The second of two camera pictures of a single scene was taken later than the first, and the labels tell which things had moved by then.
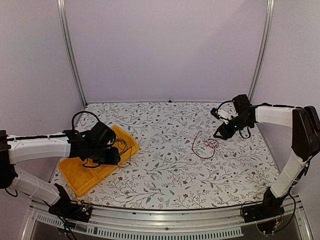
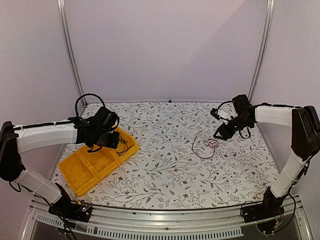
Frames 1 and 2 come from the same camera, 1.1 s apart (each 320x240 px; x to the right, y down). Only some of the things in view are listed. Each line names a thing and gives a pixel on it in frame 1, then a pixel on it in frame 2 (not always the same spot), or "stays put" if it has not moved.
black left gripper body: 98,156 → 103,140
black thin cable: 130,157 → 127,147
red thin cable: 194,152 stays put
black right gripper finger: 220,129 stays put
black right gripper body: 240,122 stays put
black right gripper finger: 222,137 stays put
